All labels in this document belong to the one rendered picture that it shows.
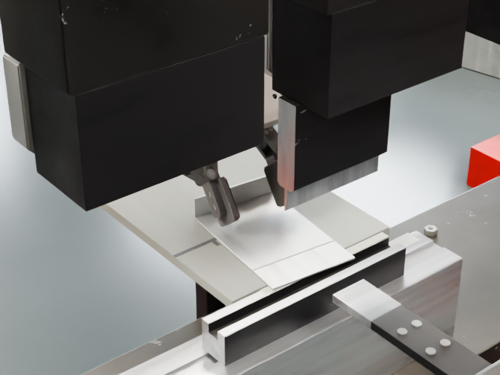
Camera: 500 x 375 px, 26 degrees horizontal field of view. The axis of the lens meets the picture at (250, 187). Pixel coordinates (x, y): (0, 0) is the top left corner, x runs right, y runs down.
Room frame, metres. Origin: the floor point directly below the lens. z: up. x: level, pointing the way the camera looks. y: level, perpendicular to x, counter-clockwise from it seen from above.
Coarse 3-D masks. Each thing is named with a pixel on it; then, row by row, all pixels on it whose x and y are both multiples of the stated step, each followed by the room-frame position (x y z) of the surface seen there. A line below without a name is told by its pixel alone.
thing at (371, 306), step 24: (360, 288) 0.72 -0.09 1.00; (360, 312) 0.69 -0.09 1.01; (384, 312) 0.69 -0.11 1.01; (408, 312) 0.69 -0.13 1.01; (384, 336) 0.66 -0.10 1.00; (408, 336) 0.66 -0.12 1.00; (432, 336) 0.66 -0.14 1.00; (432, 360) 0.63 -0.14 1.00; (456, 360) 0.63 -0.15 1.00; (480, 360) 0.63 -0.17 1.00
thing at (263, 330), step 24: (384, 240) 0.80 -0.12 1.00; (360, 264) 0.76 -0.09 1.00; (384, 264) 0.77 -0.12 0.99; (288, 288) 0.73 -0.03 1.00; (312, 288) 0.73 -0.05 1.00; (336, 288) 0.74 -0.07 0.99; (216, 312) 0.69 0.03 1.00; (240, 312) 0.70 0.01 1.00; (264, 312) 0.69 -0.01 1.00; (288, 312) 0.70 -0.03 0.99; (312, 312) 0.72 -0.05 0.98; (216, 336) 0.67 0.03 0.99; (240, 336) 0.67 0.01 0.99; (264, 336) 0.69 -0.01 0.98
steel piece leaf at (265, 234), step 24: (240, 192) 0.86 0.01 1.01; (264, 192) 0.87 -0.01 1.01; (240, 216) 0.83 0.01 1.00; (264, 216) 0.83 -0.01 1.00; (288, 216) 0.83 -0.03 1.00; (240, 240) 0.79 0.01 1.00; (264, 240) 0.79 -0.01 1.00; (288, 240) 0.79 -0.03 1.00; (312, 240) 0.79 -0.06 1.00; (264, 264) 0.76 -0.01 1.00
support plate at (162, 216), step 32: (224, 160) 0.94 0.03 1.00; (256, 160) 0.94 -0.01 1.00; (160, 192) 0.88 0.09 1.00; (192, 192) 0.88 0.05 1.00; (128, 224) 0.83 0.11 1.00; (160, 224) 0.82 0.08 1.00; (192, 224) 0.82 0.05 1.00; (320, 224) 0.82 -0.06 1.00; (352, 224) 0.82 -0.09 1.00; (384, 224) 0.82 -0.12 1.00; (192, 256) 0.77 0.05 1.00; (224, 256) 0.77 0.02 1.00; (224, 288) 0.73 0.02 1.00; (256, 288) 0.73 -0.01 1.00
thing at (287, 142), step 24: (288, 120) 0.72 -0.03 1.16; (312, 120) 0.72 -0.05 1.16; (336, 120) 0.74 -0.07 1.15; (360, 120) 0.75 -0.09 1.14; (384, 120) 0.77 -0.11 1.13; (288, 144) 0.72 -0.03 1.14; (312, 144) 0.72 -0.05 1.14; (336, 144) 0.74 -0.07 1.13; (360, 144) 0.75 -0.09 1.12; (384, 144) 0.77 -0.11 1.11; (288, 168) 0.72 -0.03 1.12; (312, 168) 0.72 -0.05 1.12; (336, 168) 0.74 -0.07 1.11; (360, 168) 0.77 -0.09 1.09; (288, 192) 0.72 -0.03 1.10; (312, 192) 0.74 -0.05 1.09
